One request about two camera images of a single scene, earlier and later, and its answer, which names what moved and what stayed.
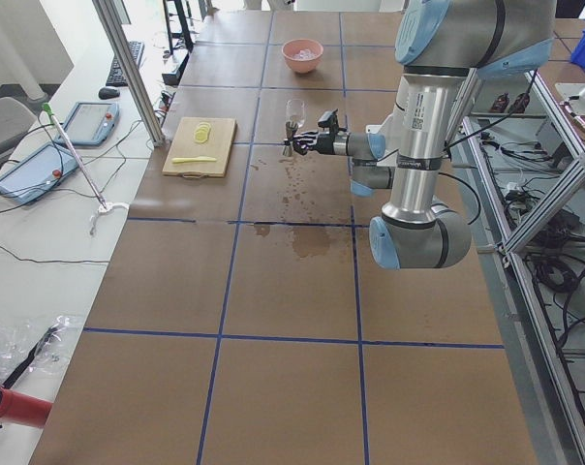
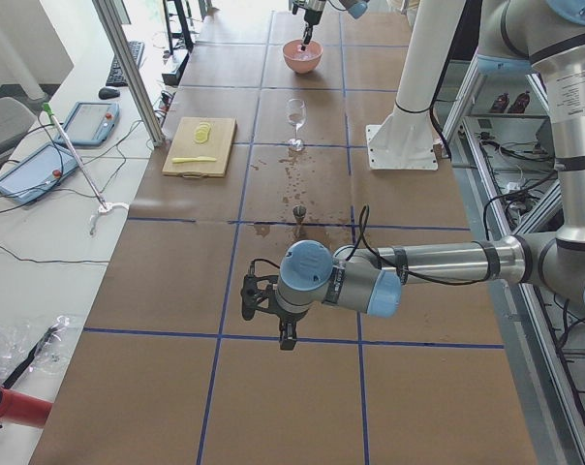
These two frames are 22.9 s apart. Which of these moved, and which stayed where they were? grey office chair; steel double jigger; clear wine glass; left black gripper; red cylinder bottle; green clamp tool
Moved: steel double jigger; left black gripper
Stayed: red cylinder bottle; clear wine glass; grey office chair; green clamp tool
